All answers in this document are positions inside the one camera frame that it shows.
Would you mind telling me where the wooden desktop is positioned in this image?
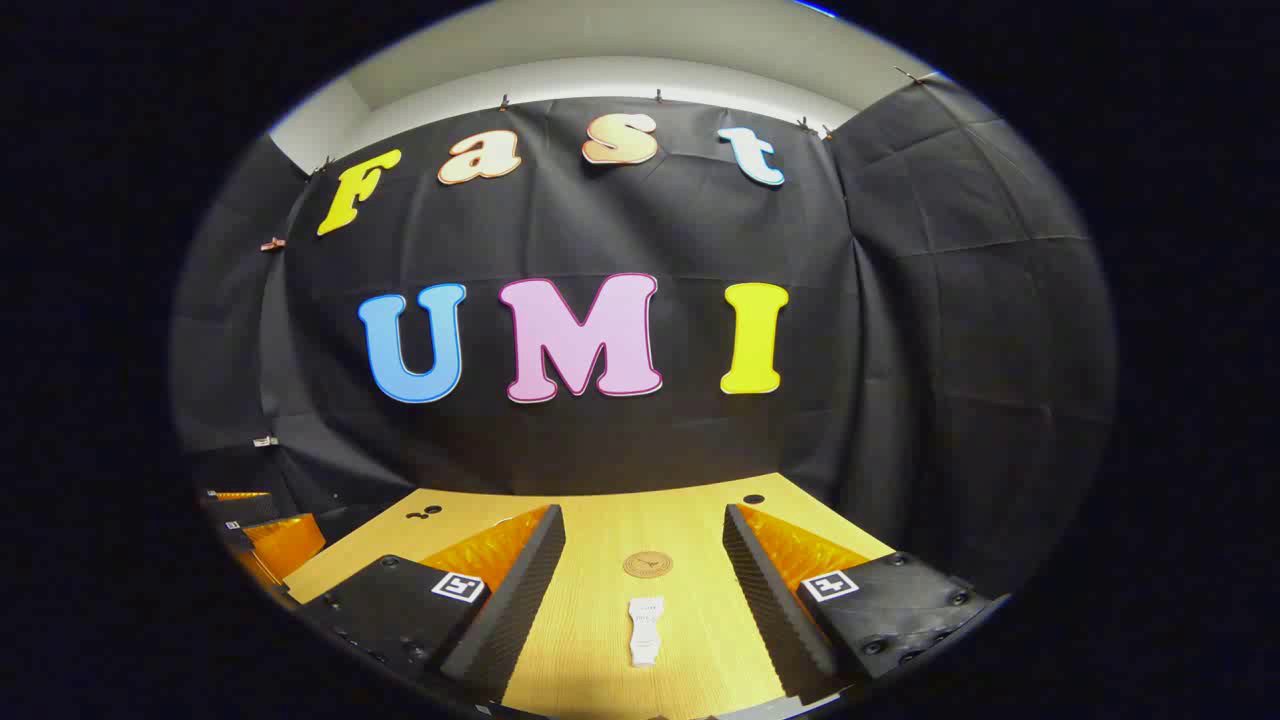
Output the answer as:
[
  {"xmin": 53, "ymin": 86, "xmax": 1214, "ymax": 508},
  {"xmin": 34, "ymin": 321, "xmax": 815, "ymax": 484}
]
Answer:
[{"xmin": 285, "ymin": 472, "xmax": 897, "ymax": 719}]

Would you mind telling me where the white toothpaste tube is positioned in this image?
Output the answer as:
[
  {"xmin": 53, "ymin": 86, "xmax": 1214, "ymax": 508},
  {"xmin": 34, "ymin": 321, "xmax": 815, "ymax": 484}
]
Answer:
[{"xmin": 628, "ymin": 597, "xmax": 666, "ymax": 668}]

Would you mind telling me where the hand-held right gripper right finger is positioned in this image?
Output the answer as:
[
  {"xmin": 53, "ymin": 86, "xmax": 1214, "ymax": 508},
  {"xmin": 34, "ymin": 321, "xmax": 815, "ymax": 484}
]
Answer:
[{"xmin": 721, "ymin": 503, "xmax": 993, "ymax": 703}]

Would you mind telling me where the black backdrop cloth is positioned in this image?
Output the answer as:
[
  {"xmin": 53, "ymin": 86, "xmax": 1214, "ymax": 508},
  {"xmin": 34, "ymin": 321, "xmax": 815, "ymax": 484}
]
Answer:
[{"xmin": 168, "ymin": 75, "xmax": 1117, "ymax": 603}]

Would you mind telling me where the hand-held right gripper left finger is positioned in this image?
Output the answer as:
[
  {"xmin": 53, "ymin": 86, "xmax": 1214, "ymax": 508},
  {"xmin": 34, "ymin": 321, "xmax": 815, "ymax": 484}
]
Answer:
[{"xmin": 298, "ymin": 503, "xmax": 568, "ymax": 703}]

